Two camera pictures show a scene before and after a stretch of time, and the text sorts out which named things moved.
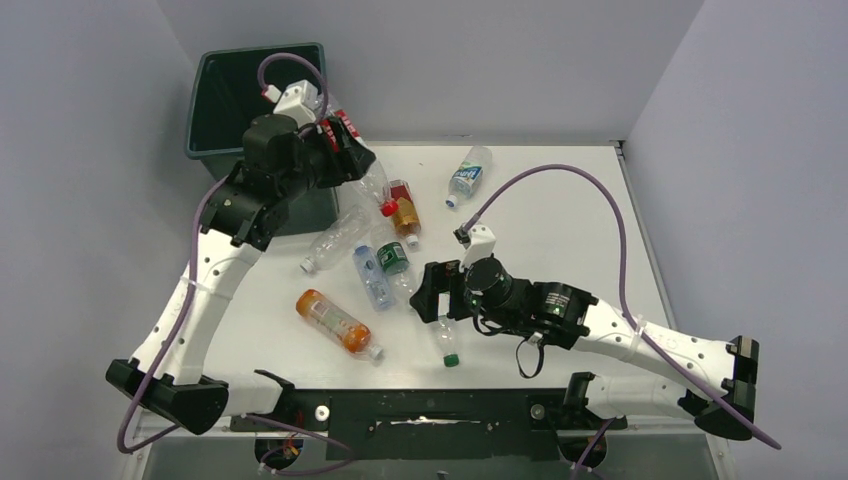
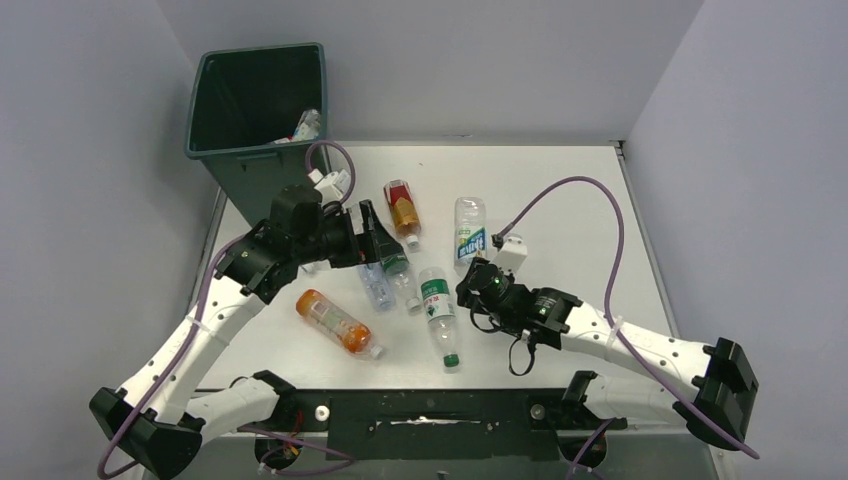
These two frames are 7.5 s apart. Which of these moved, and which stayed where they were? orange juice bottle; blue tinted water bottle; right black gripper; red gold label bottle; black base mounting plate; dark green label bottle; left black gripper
Moved: left black gripper; right black gripper
Stayed: dark green label bottle; red gold label bottle; blue tinted water bottle; black base mounting plate; orange juice bottle
